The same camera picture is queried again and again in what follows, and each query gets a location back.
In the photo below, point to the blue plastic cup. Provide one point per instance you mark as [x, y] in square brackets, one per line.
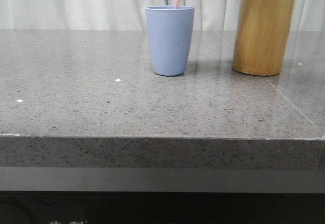
[169, 33]

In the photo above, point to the bamboo cylinder holder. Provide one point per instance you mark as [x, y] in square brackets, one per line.
[261, 37]

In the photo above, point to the white curtain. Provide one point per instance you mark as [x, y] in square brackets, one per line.
[210, 15]

